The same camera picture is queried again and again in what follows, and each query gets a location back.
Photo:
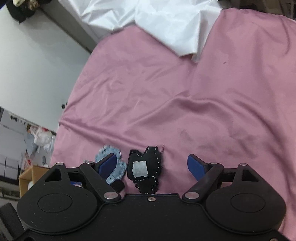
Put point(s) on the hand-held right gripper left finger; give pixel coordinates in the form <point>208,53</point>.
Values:
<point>107,165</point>

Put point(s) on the white kitchen counter cabinets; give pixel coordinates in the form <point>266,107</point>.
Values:
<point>11,139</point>

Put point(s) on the grey plastic bag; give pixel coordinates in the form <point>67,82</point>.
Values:
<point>30,143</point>

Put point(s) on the white sheet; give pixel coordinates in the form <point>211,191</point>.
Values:
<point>161,23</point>

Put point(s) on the brown cardboard box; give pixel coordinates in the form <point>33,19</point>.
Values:
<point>24,183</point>

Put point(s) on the small black floor object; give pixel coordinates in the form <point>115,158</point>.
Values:
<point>64,105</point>

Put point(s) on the hanging dark clothes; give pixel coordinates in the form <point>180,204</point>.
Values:
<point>20,11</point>

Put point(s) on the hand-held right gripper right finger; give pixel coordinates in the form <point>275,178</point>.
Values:
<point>196,166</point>

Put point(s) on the grey door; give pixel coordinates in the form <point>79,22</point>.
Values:
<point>69,27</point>

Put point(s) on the white plastic bags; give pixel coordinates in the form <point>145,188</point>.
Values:
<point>44,139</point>

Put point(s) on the blue denim heart patch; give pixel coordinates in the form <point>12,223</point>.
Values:
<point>119,171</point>

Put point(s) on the black fabric heart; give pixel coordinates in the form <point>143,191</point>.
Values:
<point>152,155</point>

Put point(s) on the pink bed sheet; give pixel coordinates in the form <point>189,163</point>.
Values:
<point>161,92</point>

